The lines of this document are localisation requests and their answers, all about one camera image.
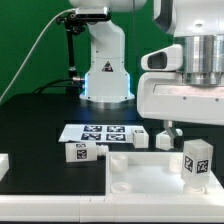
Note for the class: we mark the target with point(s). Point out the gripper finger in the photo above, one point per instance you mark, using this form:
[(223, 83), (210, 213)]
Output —
[(170, 130)]

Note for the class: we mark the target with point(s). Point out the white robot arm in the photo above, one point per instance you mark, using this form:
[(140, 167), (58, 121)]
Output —
[(183, 82)]

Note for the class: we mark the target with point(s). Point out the paper sheet with tags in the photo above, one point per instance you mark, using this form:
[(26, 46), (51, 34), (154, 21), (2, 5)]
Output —
[(96, 133)]

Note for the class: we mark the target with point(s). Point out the camera on stand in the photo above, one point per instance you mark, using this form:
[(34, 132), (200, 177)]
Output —
[(92, 14)]

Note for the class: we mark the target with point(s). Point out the black camera stand pole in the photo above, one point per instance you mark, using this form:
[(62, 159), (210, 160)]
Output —
[(73, 27)]

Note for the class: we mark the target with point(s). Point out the white obstacle fence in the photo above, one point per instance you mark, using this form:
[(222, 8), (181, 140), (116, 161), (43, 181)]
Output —
[(113, 208)]

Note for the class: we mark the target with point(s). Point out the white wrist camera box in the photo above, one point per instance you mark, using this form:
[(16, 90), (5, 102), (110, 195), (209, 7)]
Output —
[(166, 59)]

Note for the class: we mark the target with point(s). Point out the white square table top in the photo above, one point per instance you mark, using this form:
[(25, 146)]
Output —
[(153, 173)]

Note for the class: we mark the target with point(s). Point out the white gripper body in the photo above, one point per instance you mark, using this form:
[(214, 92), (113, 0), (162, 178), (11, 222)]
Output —
[(163, 96)]

